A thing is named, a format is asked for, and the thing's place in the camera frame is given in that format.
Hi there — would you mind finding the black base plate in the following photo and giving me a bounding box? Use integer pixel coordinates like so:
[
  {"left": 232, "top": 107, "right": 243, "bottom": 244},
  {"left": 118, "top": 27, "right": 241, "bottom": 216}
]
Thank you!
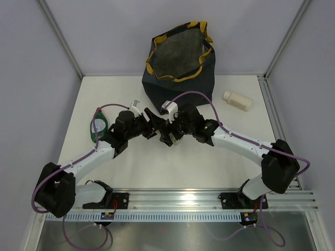
[
  {"left": 218, "top": 192, "right": 269, "bottom": 210},
  {"left": 82, "top": 192, "right": 129, "bottom": 210}
]

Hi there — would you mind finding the cream bottle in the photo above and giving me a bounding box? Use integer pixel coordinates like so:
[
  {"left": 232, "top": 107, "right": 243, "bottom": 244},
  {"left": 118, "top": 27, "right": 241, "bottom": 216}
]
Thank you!
[{"left": 222, "top": 91, "right": 253, "bottom": 111}]

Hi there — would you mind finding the left aluminium frame post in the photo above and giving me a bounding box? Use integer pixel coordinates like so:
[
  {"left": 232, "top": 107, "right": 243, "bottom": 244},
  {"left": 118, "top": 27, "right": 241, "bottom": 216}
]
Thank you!
[{"left": 36, "top": 0, "right": 84, "bottom": 80}]

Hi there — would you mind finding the clear bottle beige cap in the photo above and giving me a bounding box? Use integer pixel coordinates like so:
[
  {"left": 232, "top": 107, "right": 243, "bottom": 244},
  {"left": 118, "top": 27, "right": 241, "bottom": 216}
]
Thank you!
[{"left": 169, "top": 132, "right": 183, "bottom": 146}]

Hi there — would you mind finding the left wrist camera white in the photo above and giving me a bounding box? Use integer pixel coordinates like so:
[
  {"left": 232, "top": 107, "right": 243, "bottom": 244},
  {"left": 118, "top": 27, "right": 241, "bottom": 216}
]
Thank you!
[{"left": 129, "top": 100, "right": 141, "bottom": 118}]

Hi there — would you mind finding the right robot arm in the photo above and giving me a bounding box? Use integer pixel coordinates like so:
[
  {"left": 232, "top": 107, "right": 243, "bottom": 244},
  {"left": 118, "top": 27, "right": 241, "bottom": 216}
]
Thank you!
[{"left": 160, "top": 101, "right": 299, "bottom": 208}]

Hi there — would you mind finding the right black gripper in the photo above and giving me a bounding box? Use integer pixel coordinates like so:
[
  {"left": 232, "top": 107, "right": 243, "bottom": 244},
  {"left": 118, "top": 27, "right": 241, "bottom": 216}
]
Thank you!
[{"left": 159, "top": 111, "right": 195, "bottom": 146}]

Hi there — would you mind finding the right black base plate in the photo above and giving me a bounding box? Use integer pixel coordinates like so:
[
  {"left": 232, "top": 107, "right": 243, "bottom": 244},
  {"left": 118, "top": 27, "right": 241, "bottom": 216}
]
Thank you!
[{"left": 218, "top": 192, "right": 269, "bottom": 210}]

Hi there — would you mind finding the aluminium frame post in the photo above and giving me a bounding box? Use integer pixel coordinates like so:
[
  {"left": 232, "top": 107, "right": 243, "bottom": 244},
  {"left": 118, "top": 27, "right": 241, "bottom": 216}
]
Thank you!
[
  {"left": 36, "top": 0, "right": 84, "bottom": 80},
  {"left": 263, "top": 0, "right": 313, "bottom": 80}
]

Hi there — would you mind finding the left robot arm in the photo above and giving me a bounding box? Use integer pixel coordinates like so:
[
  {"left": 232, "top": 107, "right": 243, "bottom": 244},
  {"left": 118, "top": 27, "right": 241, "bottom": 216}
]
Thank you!
[{"left": 31, "top": 108, "right": 165, "bottom": 218}]

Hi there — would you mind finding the white slotted cable duct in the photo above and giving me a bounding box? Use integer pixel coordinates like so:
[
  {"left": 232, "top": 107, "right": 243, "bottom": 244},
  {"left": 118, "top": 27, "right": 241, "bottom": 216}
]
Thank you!
[{"left": 44, "top": 212, "right": 243, "bottom": 222}]

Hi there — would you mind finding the right aluminium frame post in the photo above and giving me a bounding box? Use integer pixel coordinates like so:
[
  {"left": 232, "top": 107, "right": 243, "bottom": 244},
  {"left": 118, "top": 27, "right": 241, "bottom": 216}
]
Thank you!
[{"left": 263, "top": 0, "right": 313, "bottom": 80}]

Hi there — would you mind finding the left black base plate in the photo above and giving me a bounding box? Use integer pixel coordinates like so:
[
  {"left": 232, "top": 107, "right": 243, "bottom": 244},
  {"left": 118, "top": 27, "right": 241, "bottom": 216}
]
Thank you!
[{"left": 82, "top": 192, "right": 129, "bottom": 210}]

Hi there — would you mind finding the green bottle red cap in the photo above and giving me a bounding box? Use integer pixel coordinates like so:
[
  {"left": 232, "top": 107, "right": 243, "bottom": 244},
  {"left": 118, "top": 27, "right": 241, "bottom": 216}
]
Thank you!
[{"left": 90, "top": 108, "right": 108, "bottom": 143}]

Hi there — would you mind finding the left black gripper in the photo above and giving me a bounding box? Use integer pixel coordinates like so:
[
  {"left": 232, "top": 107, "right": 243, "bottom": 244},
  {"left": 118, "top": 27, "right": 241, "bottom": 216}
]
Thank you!
[{"left": 125, "top": 108, "right": 165, "bottom": 140}]

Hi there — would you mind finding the dark denim canvas bag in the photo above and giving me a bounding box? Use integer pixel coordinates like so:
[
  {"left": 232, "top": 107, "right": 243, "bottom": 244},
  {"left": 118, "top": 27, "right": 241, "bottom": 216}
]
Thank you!
[{"left": 142, "top": 21, "right": 216, "bottom": 111}]

